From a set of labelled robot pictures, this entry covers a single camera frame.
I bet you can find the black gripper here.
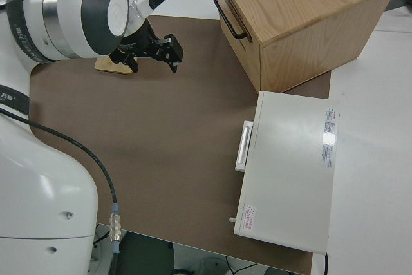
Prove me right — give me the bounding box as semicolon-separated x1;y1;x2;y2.
109;19;184;75

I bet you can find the wooden mug tree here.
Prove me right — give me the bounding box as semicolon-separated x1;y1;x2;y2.
94;57;138;75

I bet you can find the brown table mat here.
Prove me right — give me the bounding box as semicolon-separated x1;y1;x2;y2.
27;14;332;269

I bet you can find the white toaster oven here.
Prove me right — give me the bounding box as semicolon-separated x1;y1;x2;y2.
229;90;341;255

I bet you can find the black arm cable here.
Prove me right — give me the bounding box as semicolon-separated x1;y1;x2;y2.
0;107;125;275

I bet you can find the wooden box with black handle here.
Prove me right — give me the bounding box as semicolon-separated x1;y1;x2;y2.
209;0;398;94

